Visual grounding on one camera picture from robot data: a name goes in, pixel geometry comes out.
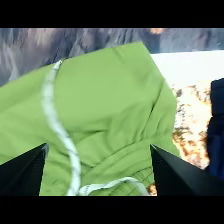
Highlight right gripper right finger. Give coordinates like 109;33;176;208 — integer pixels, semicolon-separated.
149;143;224;197

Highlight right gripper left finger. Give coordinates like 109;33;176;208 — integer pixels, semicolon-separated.
0;142;49;197

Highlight dark blue garment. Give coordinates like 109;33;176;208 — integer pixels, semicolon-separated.
205;77;224;181

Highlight green pants with white drawstring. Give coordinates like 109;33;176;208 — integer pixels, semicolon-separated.
0;41;181;197

